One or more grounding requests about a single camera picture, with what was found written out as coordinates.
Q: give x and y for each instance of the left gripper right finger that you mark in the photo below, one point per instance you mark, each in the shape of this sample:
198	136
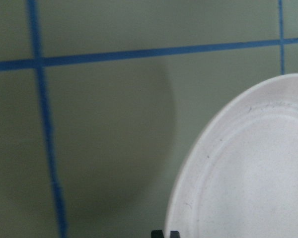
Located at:
174	234

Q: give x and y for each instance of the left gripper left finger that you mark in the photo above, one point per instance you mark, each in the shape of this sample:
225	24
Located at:
156	234

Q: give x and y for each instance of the pink plate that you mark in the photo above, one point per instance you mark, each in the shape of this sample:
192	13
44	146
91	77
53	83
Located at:
240	179

